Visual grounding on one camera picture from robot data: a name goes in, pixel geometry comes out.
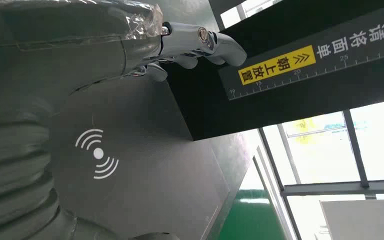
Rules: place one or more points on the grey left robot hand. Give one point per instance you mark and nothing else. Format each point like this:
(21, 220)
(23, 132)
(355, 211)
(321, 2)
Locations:
(62, 49)

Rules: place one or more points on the black inbound scanner machine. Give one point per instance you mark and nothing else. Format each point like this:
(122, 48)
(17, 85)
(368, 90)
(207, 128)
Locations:
(145, 185)

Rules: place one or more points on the green conveyor belt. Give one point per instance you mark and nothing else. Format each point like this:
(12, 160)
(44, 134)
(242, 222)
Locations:
(251, 218)

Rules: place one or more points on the pale grey board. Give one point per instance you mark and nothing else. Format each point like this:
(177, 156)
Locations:
(361, 222)

